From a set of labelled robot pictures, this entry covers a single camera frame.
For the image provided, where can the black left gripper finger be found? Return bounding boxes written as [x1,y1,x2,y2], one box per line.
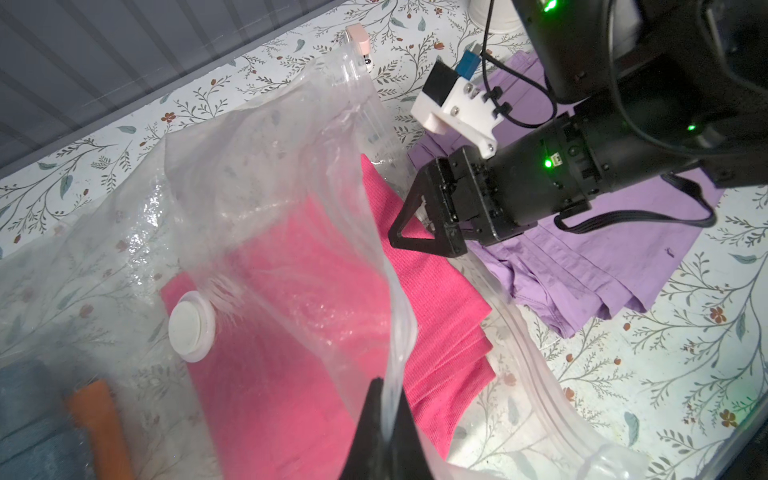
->
[339,377,433,480]

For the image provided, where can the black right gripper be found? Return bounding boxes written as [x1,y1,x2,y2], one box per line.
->
[388,113,605,258]

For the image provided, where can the pink trousers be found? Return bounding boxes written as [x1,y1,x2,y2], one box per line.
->
[158,154,498,480]

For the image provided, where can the purple trousers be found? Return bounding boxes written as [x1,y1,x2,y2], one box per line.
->
[408,72,708,338]

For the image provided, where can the clear plastic vacuum bag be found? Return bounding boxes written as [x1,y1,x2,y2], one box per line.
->
[0,41,649,480]

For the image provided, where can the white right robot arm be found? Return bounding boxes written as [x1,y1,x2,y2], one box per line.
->
[388,1,767,258]

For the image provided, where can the white vacuum bag valve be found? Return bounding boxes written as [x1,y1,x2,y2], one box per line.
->
[168,290,216,363]

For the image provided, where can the small pink stapler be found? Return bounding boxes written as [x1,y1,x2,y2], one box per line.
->
[345,23,373,73]

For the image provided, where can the cream metal pencil bucket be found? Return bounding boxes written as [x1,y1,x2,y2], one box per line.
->
[468,0,523,34]

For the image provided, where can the orange folded garment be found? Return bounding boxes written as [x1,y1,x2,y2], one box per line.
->
[66,380,135,480]

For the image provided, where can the blue folded jeans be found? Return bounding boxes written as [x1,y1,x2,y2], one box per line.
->
[1,360,96,479]

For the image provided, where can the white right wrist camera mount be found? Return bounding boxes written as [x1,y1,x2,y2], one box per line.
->
[411,61,503,159]

